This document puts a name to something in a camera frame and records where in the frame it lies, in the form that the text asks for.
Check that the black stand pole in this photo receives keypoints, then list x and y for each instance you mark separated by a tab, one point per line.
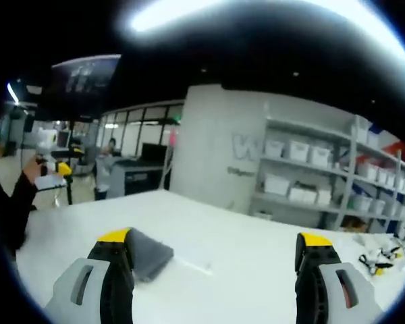
69	189

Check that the grey towel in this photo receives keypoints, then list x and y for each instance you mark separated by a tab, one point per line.
150	254

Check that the grey metal shelf unit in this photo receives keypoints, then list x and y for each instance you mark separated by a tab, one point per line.
347	168

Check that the glass partition windows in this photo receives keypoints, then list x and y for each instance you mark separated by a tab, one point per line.
138	128

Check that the person's left hand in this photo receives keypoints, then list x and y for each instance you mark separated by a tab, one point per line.
31	168

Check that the long ceiling light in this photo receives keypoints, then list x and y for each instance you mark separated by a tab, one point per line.
222	8

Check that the row of white storage bins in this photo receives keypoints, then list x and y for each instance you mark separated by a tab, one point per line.
303	150

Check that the grey cabinet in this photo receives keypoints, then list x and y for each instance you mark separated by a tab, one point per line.
135	179

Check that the black monitor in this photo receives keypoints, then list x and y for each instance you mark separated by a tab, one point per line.
154	152

